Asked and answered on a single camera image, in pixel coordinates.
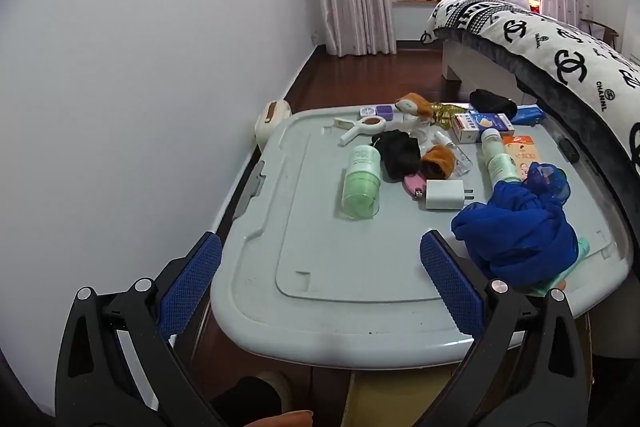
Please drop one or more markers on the black cloth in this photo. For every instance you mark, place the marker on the black cloth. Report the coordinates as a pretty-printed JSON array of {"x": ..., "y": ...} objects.
[{"x": 492, "y": 103}]

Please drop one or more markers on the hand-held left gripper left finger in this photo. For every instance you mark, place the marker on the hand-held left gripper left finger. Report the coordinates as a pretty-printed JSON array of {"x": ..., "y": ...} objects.
[{"x": 192, "y": 287}]

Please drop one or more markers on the small clear spray bottle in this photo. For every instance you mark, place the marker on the small clear spray bottle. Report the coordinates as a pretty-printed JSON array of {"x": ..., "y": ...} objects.
[{"x": 452, "y": 152}]

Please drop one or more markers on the pale teal plastic item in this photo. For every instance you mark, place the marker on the pale teal plastic item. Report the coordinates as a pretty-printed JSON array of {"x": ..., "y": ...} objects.
[{"x": 582, "y": 248}]

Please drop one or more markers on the yellow green plastic wrapper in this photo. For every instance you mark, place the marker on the yellow green plastic wrapper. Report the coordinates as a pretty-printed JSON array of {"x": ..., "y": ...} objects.
[{"x": 445, "y": 113}]

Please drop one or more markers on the white charger plug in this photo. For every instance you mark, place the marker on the white charger plug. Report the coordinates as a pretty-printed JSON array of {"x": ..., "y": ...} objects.
[{"x": 442, "y": 201}]

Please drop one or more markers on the person's left hand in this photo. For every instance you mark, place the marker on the person's left hand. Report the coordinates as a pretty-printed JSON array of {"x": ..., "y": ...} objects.
[{"x": 290, "y": 419}]

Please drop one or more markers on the blue cloth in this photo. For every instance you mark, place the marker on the blue cloth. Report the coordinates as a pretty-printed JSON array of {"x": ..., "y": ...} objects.
[{"x": 515, "y": 237}]

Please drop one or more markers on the person's black socked foot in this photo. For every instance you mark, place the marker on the person's black socked foot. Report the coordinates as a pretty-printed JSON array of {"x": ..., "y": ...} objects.
[{"x": 245, "y": 399}]

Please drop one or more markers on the black white printed blanket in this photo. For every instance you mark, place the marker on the black white printed blanket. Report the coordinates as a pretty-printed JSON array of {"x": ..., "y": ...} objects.
[{"x": 565, "y": 52}]

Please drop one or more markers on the white bed frame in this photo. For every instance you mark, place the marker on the white bed frame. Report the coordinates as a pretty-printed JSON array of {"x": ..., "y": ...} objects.
[{"x": 480, "y": 67}]

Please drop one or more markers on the orange cardboard box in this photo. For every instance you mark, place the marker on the orange cardboard box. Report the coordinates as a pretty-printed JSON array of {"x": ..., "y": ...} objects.
[{"x": 525, "y": 152}]

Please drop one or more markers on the blue mesh pouch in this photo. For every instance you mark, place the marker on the blue mesh pouch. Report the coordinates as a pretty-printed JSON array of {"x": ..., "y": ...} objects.
[{"x": 547, "y": 182}]

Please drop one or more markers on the dark green spray bottle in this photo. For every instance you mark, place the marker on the dark green spray bottle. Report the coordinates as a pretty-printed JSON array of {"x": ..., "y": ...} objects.
[{"x": 568, "y": 152}]

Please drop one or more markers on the white brown plush slipper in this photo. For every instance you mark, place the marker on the white brown plush slipper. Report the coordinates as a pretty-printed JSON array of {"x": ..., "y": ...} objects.
[{"x": 272, "y": 127}]

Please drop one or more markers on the blue white medicine box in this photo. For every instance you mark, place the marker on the blue white medicine box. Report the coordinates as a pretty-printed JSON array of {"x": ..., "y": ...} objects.
[{"x": 482, "y": 127}]

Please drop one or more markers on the clear plastic cup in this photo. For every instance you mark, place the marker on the clear plastic cup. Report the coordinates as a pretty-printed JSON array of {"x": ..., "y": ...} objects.
[{"x": 415, "y": 134}]

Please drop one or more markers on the pink nail clipper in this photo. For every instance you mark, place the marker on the pink nail clipper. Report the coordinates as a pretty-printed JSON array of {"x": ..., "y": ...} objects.
[{"x": 414, "y": 183}]

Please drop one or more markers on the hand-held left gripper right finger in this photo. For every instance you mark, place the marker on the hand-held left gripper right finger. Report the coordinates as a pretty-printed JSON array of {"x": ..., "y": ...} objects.
[{"x": 450, "y": 287}]

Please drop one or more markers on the black sock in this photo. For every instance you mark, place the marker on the black sock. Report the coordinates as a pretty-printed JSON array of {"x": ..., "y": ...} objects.
[{"x": 397, "y": 154}]

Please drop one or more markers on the orange plush sock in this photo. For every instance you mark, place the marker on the orange plush sock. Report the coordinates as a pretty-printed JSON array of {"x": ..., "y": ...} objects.
[
  {"x": 415, "y": 103},
  {"x": 437, "y": 159}
]

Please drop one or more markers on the wooden chair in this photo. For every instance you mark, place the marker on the wooden chair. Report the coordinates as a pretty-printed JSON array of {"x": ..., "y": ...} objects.
[{"x": 602, "y": 24}]

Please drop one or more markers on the white plastic clip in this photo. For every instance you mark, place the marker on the white plastic clip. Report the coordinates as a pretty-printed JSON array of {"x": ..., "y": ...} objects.
[{"x": 370, "y": 124}]

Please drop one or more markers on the blue packet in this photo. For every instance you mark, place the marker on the blue packet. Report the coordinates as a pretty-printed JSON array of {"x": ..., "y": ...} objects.
[{"x": 527, "y": 114}]

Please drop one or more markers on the purple white lens case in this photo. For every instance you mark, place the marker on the purple white lens case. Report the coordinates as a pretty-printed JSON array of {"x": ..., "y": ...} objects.
[{"x": 384, "y": 112}]

